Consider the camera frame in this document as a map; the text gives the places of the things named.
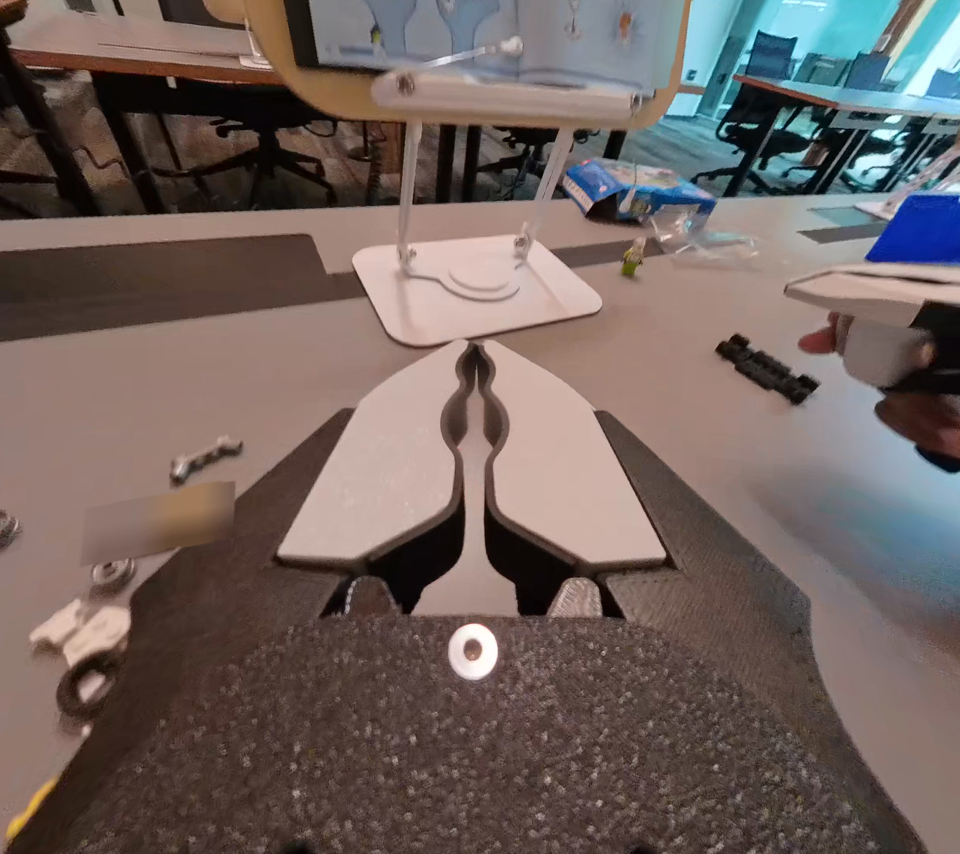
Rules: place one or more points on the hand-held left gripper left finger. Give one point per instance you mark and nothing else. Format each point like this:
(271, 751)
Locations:
(368, 494)

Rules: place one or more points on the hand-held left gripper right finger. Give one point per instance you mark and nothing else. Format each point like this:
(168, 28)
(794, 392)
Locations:
(578, 494)

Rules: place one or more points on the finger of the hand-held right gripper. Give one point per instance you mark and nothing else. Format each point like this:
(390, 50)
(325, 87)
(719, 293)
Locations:
(885, 290)

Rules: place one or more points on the lime green lego minifigure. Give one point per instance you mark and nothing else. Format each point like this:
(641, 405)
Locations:
(635, 257)

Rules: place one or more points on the black lego chassis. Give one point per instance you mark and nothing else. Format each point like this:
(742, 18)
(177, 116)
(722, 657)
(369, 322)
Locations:
(768, 370)

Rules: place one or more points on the blue lego box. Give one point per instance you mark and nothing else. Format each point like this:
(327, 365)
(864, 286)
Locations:
(638, 187)

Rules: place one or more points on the pile of lego pieces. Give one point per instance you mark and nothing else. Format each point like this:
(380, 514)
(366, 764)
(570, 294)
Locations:
(105, 629)

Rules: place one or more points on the person's right hand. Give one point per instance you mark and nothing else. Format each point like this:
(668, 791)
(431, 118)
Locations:
(923, 422)

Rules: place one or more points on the clear plastic bag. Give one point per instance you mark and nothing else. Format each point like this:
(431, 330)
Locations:
(713, 239)

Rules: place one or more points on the brown topped desk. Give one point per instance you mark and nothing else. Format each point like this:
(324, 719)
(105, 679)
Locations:
(855, 97)
(135, 44)

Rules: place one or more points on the black office chair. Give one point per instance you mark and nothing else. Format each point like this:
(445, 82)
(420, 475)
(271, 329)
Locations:
(765, 67)
(933, 86)
(270, 149)

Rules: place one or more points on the white book stand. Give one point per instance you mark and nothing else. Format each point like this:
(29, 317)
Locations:
(480, 284)

